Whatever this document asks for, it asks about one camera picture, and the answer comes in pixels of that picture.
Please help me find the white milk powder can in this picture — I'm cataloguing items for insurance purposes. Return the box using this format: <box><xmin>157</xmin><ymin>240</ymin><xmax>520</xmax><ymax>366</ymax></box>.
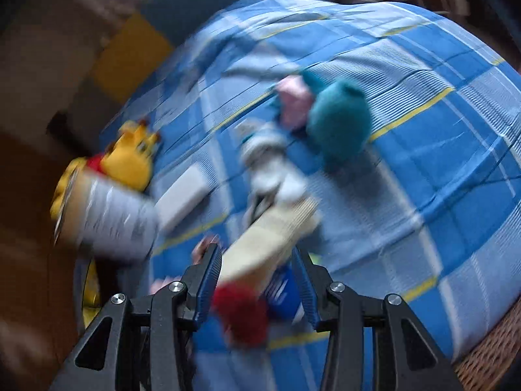
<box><xmin>54</xmin><ymin>168</ymin><xmax>158</xmax><ymax>263</ymax></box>

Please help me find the teal plush toy pink dress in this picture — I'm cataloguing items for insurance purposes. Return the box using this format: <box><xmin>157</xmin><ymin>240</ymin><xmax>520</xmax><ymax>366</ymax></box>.
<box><xmin>275</xmin><ymin>70</ymin><xmax>373</xmax><ymax>172</ymax></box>

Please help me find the grey yellow blue headboard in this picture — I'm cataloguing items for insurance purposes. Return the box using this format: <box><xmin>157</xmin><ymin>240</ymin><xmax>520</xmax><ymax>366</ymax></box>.
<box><xmin>66</xmin><ymin>0</ymin><xmax>238</xmax><ymax>148</ymax></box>

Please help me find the red haired doll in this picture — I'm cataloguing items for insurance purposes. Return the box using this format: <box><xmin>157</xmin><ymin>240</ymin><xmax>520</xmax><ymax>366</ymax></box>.
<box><xmin>212</xmin><ymin>283</ymin><xmax>268</xmax><ymax>348</ymax></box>

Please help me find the blue plaid bed sheet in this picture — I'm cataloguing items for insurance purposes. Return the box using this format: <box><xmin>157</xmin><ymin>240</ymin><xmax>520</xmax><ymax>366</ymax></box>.
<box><xmin>93</xmin><ymin>0</ymin><xmax>520</xmax><ymax>390</ymax></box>

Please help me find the blue white box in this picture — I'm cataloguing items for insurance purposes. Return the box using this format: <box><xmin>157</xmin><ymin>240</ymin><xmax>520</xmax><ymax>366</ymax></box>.
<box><xmin>263</xmin><ymin>263</ymin><xmax>304</xmax><ymax>324</ymax></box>

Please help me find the white sponge block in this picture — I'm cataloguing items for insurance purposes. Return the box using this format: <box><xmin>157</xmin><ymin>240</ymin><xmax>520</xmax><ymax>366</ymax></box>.
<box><xmin>155</xmin><ymin>163</ymin><xmax>211</xmax><ymax>234</ymax></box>

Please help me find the wicker chair back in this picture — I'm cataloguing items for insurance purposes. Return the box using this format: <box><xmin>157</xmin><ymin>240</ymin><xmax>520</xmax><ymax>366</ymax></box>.
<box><xmin>454</xmin><ymin>299</ymin><xmax>520</xmax><ymax>390</ymax></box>

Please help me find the cream knit sock bundle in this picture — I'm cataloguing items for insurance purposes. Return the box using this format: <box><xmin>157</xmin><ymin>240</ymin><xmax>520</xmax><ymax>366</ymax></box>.
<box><xmin>217</xmin><ymin>197</ymin><xmax>320</xmax><ymax>294</ymax></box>

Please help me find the grey white sock bundle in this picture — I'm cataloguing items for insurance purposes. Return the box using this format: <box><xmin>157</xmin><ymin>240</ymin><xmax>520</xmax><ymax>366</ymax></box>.
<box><xmin>235</xmin><ymin>118</ymin><xmax>307</xmax><ymax>204</ymax></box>

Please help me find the yellow giraffe plush toy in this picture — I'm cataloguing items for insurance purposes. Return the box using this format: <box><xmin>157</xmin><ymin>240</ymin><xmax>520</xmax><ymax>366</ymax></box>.
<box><xmin>49</xmin><ymin>118</ymin><xmax>162</xmax><ymax>221</ymax></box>

